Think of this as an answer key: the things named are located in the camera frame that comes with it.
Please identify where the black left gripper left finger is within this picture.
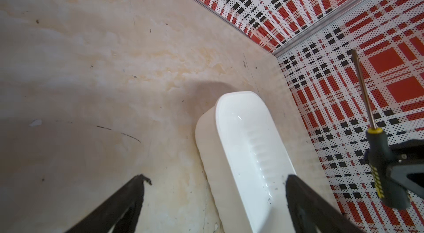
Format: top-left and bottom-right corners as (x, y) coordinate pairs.
(68, 175), (152, 233)

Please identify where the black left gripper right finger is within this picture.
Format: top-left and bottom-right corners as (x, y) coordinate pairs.
(286, 175), (362, 233)

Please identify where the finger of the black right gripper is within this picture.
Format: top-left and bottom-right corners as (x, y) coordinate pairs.
(386, 139), (424, 198)

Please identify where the black yellow screwdriver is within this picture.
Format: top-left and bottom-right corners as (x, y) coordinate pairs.
(352, 50), (411, 210)

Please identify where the white plastic bin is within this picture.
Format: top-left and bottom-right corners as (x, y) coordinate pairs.
(195, 91), (295, 233)

